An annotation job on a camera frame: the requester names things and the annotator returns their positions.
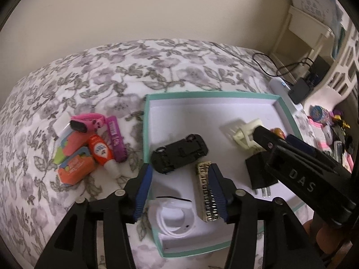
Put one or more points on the black power adapter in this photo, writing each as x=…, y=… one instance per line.
x=256, y=171

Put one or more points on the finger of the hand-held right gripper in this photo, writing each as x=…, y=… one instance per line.
x=265, y=138
x=303, y=147

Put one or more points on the cream nightstand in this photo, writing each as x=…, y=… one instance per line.
x=308, y=22

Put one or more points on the black gold patterned box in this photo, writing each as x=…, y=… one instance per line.
x=202, y=190

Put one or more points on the pink smart band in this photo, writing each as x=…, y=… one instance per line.
x=89, y=120

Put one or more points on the orange small box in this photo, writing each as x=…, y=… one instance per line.
x=75, y=169

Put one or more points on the colourful round item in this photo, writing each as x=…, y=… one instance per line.
x=319, y=112

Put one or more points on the black toy car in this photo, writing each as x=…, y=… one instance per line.
x=179, y=152

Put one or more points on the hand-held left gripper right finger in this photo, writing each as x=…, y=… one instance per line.
x=217, y=190

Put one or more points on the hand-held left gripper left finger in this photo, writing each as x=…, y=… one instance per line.
x=143, y=193

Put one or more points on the orange small bottle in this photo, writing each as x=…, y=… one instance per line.
x=99, y=150

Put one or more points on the white smart band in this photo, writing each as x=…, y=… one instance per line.
x=162, y=224

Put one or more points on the pink white cloth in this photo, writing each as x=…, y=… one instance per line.
x=319, y=134

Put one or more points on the white patterned box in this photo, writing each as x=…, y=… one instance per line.
x=311, y=2

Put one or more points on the floral grey white blanket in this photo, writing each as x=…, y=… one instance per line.
x=84, y=75

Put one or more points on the cream plastic toy rack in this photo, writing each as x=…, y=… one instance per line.
x=244, y=137

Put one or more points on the black power bank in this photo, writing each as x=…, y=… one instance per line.
x=298, y=91

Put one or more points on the pink blue green toy knife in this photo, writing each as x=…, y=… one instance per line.
x=74, y=143

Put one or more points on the teal white shallow box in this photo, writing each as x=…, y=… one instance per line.
x=196, y=112

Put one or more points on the white charger cube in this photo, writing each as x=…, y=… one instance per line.
x=63, y=129

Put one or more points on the orange pink toy dog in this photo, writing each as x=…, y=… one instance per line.
x=277, y=133

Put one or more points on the purple lip balm tube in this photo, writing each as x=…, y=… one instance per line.
x=116, y=140

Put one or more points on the white oblong device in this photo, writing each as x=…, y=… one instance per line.
x=279, y=86

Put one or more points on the white lattice furniture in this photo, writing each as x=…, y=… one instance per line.
x=347, y=61

